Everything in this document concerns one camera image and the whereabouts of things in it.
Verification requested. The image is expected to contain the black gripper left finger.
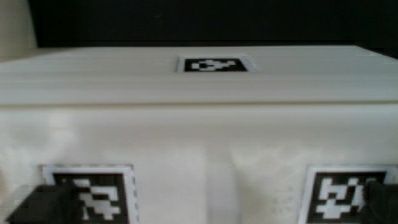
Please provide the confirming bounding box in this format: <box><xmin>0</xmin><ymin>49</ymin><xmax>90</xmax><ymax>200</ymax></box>
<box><xmin>6</xmin><ymin>183</ymin><xmax>84</xmax><ymax>224</ymax></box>

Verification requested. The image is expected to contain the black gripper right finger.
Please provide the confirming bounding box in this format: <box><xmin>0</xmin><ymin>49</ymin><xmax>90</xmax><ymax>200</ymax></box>
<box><xmin>360</xmin><ymin>181</ymin><xmax>398</xmax><ymax>224</ymax></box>

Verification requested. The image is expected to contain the white cabinet door panel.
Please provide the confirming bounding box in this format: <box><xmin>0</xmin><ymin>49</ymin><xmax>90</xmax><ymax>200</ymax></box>
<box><xmin>0</xmin><ymin>103</ymin><xmax>398</xmax><ymax>224</ymax></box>

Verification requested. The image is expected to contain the white cabinet body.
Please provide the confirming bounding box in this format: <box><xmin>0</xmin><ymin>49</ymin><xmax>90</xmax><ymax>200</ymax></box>
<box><xmin>0</xmin><ymin>0</ymin><xmax>38</xmax><ymax>62</ymax></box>

